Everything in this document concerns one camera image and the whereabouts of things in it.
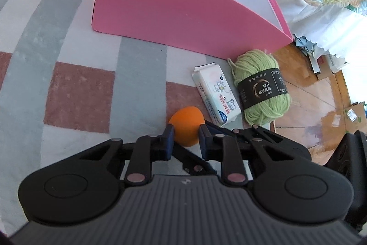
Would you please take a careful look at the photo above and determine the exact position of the cardboard piece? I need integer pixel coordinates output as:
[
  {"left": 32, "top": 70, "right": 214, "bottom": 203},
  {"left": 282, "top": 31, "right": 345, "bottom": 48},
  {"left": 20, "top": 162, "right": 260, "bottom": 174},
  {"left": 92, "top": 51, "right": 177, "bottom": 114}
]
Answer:
[{"left": 310, "top": 54, "right": 345, "bottom": 81}]

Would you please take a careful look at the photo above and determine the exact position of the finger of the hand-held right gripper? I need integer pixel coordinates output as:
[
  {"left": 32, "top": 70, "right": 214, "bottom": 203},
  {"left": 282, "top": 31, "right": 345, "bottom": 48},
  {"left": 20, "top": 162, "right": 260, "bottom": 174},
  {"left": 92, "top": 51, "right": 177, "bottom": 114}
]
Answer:
[
  {"left": 205, "top": 122, "right": 286, "bottom": 146},
  {"left": 172, "top": 144, "right": 217, "bottom": 175}
]

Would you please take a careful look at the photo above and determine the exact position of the striped rug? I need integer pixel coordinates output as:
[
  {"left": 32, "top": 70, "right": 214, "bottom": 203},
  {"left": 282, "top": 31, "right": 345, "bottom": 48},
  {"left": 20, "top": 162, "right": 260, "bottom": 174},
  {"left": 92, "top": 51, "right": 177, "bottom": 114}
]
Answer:
[{"left": 0, "top": 0, "right": 276, "bottom": 234}]

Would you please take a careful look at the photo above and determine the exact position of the green yarn ball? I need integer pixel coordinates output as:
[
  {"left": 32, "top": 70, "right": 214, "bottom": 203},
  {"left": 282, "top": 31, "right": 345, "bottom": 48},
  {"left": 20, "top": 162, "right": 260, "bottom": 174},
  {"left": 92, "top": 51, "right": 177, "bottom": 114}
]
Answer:
[{"left": 228, "top": 49, "right": 292, "bottom": 125}]

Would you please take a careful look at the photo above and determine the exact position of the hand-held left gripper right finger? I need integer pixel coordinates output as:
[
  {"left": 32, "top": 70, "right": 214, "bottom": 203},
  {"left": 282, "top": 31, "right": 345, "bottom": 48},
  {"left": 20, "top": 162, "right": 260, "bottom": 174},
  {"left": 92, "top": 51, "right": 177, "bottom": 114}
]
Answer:
[{"left": 199, "top": 124, "right": 313, "bottom": 186}]

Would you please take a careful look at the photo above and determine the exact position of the orange ball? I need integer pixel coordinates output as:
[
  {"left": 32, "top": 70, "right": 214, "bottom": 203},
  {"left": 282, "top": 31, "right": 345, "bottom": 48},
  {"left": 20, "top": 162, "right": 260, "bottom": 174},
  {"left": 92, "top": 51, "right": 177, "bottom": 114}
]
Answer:
[{"left": 169, "top": 106, "right": 205, "bottom": 148}]

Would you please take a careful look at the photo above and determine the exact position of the pink cardboard box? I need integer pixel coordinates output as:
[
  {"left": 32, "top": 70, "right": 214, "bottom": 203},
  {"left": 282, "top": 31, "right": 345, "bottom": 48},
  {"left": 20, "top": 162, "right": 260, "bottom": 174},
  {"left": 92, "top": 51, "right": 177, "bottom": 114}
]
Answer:
[{"left": 92, "top": 0, "right": 294, "bottom": 60}]

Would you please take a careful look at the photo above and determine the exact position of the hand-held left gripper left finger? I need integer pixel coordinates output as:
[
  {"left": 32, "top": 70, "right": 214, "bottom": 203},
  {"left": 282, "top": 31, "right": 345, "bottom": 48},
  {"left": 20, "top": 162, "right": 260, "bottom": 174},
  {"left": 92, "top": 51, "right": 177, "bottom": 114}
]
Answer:
[{"left": 65, "top": 124, "right": 175, "bottom": 186}]

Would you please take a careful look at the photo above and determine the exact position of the blue grey cloth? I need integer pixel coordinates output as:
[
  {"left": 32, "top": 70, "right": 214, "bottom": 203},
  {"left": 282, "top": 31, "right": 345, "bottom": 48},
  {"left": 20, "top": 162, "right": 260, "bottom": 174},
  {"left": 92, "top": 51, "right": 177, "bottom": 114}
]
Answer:
[{"left": 293, "top": 34, "right": 319, "bottom": 57}]

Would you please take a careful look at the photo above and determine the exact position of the labelled cardboard box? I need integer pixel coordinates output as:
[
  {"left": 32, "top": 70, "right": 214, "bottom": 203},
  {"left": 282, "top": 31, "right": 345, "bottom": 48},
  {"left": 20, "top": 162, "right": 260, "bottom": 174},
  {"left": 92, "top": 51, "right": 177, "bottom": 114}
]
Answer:
[{"left": 342, "top": 101, "right": 367, "bottom": 135}]

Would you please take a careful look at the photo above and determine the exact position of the small white tissue pack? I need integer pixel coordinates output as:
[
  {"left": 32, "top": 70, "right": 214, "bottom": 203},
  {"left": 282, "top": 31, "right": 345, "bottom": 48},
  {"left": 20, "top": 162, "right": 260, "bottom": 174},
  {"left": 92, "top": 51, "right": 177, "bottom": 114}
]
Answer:
[{"left": 192, "top": 63, "right": 242, "bottom": 128}]

